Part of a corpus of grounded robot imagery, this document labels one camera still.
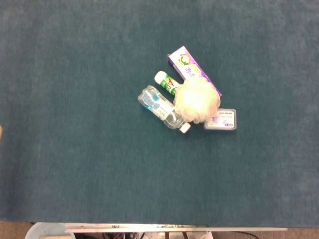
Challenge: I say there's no light blue round base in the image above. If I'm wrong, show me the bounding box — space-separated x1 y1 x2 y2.
24 222 73 239

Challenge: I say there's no purple toothpaste box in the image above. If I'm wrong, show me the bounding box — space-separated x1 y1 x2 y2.
167 45 223 97

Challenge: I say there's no clear plastic water bottle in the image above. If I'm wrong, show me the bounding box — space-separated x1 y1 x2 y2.
137 85 191 134

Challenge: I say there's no teal table cloth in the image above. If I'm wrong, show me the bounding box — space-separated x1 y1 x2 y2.
0 0 319 229

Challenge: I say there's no clear box purple label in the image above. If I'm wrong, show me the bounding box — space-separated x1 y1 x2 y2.
203 108 237 131

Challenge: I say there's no cream mesh bath loofah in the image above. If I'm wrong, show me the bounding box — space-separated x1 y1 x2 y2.
173 77 221 124

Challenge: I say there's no wiring bundle under bar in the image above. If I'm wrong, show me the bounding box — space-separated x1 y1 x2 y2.
74 231 215 239

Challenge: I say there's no metal table edge bar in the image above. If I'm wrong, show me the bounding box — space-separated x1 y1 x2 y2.
64 223 288 234

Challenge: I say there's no white green drink bottle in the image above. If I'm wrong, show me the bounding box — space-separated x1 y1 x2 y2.
154 71 180 97

